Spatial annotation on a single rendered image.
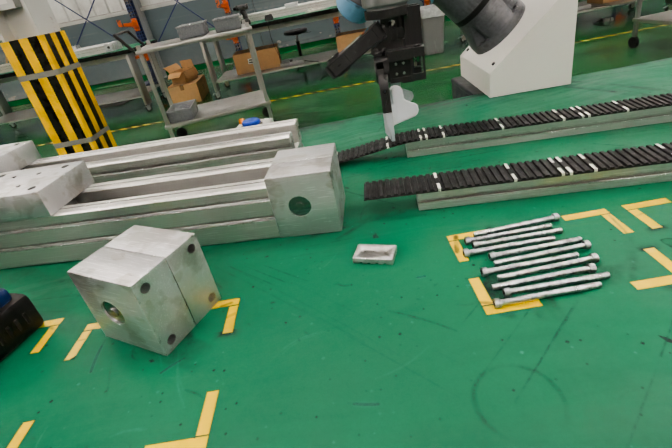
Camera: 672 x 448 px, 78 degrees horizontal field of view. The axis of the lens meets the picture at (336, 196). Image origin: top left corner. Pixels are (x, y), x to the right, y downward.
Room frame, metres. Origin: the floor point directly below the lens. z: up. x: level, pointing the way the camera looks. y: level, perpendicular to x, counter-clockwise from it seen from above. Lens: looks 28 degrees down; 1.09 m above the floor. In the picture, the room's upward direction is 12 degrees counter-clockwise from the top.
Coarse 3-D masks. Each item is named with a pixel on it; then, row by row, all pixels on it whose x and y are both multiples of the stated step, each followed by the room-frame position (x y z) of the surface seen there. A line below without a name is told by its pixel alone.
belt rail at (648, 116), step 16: (624, 112) 0.63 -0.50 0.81; (640, 112) 0.63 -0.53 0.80; (656, 112) 0.62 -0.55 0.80; (512, 128) 0.66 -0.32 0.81; (528, 128) 0.65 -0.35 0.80; (544, 128) 0.65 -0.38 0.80; (560, 128) 0.65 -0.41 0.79; (576, 128) 0.64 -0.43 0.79; (592, 128) 0.64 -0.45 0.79; (608, 128) 0.63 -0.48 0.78; (416, 144) 0.69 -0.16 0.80; (432, 144) 0.68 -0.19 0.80; (448, 144) 0.68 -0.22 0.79; (464, 144) 0.67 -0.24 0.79; (480, 144) 0.67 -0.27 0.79; (496, 144) 0.66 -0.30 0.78
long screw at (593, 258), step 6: (582, 258) 0.33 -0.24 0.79; (588, 258) 0.33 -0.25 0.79; (594, 258) 0.33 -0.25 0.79; (552, 264) 0.33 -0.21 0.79; (558, 264) 0.33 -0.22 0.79; (564, 264) 0.33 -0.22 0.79; (570, 264) 0.33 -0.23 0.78; (576, 264) 0.33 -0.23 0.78; (522, 270) 0.33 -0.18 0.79; (528, 270) 0.33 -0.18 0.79; (534, 270) 0.33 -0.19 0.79; (540, 270) 0.33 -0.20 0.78; (546, 270) 0.33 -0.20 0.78; (498, 276) 0.33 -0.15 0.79; (504, 276) 0.33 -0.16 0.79; (510, 276) 0.33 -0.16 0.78; (516, 276) 0.33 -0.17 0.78
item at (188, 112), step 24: (192, 24) 3.59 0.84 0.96; (216, 24) 3.54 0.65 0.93; (240, 24) 3.57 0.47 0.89; (144, 48) 3.52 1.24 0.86; (168, 48) 3.43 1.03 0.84; (168, 96) 3.90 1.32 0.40; (240, 96) 3.95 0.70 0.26; (264, 96) 3.54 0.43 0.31; (168, 120) 3.43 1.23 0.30; (192, 120) 3.43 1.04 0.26
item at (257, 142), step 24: (288, 120) 0.78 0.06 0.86; (144, 144) 0.82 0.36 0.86; (168, 144) 0.80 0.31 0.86; (192, 144) 0.80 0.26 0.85; (216, 144) 0.73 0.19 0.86; (240, 144) 0.71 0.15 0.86; (264, 144) 0.70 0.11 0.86; (288, 144) 0.70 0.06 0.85; (24, 168) 0.86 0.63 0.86; (96, 168) 0.75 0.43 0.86; (120, 168) 0.74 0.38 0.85; (144, 168) 0.75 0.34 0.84; (168, 168) 0.73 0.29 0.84; (192, 168) 0.72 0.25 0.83
